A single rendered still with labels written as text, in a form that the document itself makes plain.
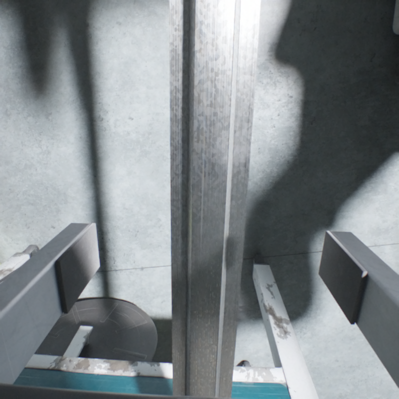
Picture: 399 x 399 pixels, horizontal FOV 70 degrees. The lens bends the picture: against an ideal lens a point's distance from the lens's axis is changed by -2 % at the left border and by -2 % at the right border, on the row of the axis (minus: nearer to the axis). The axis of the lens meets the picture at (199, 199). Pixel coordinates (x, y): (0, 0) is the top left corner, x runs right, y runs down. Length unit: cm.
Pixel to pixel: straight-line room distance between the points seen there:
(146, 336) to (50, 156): 68
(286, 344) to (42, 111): 99
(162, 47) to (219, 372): 88
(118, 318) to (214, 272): 89
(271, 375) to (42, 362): 47
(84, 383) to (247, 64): 62
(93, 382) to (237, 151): 56
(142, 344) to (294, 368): 50
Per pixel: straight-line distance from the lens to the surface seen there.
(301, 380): 70
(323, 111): 104
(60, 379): 71
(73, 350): 99
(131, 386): 67
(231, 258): 27
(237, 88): 23
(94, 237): 16
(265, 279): 96
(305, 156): 104
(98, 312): 116
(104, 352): 102
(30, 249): 124
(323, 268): 17
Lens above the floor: 98
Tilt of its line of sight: 72 degrees down
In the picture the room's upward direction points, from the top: 174 degrees counter-clockwise
